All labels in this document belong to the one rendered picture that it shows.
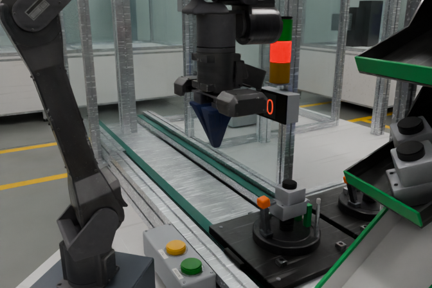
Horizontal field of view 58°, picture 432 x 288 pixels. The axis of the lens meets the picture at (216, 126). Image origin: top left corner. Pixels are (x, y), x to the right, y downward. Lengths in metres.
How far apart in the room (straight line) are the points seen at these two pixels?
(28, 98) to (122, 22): 4.13
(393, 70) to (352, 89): 5.56
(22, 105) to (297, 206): 5.14
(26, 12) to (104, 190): 0.23
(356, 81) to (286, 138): 5.02
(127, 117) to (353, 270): 1.26
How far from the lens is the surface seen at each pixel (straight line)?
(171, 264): 0.79
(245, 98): 0.51
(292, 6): 0.96
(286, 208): 0.80
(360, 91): 5.97
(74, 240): 0.54
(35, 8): 0.46
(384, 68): 0.51
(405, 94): 0.63
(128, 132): 1.74
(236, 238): 0.85
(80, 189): 0.52
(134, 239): 1.07
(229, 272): 0.78
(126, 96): 1.71
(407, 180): 0.51
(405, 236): 0.67
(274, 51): 0.94
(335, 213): 0.98
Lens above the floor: 1.42
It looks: 16 degrees down
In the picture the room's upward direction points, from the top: straight up
